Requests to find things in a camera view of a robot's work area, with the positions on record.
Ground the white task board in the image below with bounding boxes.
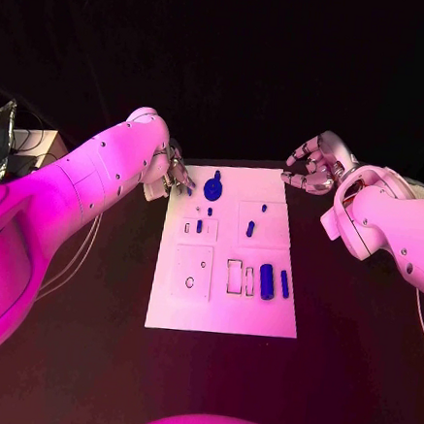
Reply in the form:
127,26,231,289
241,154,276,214
144,157,314,343

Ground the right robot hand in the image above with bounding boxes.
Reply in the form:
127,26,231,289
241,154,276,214
278,126,363,200

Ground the blue gear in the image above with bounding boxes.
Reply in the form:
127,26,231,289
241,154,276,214
202,169,226,203

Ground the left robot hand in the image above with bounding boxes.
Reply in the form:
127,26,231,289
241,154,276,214
153,137,201,199

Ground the thin blue long cylinder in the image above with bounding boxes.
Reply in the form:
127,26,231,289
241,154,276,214
277,270,292,301

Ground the white box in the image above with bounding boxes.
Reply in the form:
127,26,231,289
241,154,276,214
7,125,72,180

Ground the large blue cylinder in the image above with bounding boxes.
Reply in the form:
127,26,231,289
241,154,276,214
256,263,278,302

